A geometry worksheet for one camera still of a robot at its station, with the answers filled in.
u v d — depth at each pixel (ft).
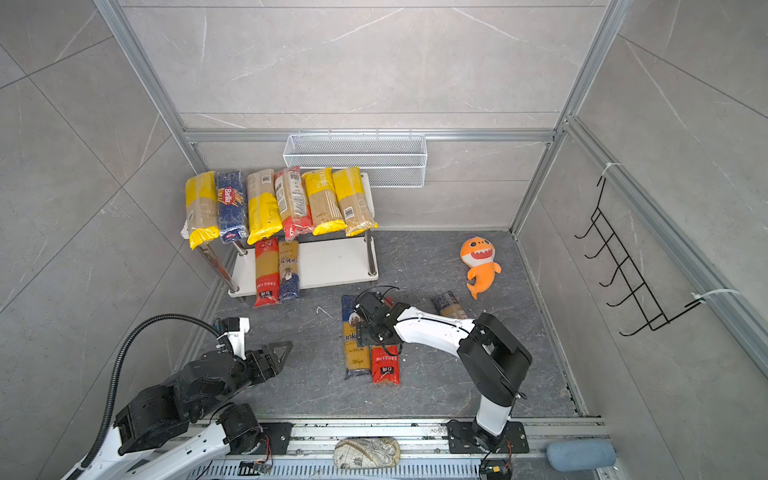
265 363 1.90
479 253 3.32
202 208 2.41
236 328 1.95
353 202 2.48
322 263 3.34
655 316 1.91
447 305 3.13
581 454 2.26
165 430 1.45
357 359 2.74
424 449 2.39
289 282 3.04
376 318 2.21
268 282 3.04
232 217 2.30
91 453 1.41
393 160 3.33
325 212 2.39
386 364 2.67
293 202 2.44
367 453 2.25
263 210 2.40
